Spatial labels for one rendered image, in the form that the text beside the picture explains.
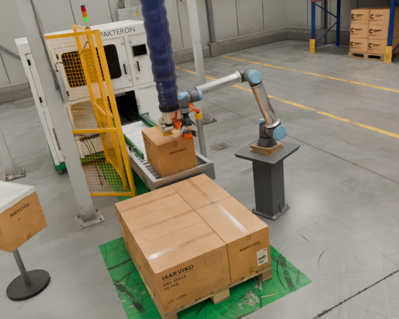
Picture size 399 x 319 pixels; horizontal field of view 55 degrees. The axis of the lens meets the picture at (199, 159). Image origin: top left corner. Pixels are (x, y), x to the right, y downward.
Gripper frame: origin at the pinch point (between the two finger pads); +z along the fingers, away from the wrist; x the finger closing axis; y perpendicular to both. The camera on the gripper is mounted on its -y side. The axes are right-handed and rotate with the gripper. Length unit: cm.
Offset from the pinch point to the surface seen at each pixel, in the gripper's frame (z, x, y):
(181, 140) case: 28, -4, 58
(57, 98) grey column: -31, 107, 105
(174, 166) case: 54, 8, 56
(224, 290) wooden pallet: 111, 8, -78
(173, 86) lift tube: -32, -3, 51
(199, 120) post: 30, -41, 112
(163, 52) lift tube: -65, 2, 48
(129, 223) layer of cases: 66, 69, -10
